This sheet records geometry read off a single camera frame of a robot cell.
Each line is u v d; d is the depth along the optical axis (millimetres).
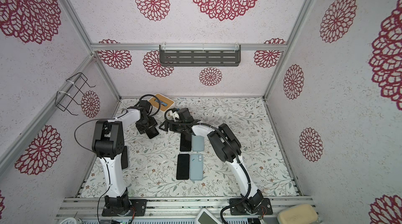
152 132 1074
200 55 933
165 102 1101
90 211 739
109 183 611
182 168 853
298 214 689
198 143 961
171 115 920
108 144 563
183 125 834
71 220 675
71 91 781
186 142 975
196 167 873
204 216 684
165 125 876
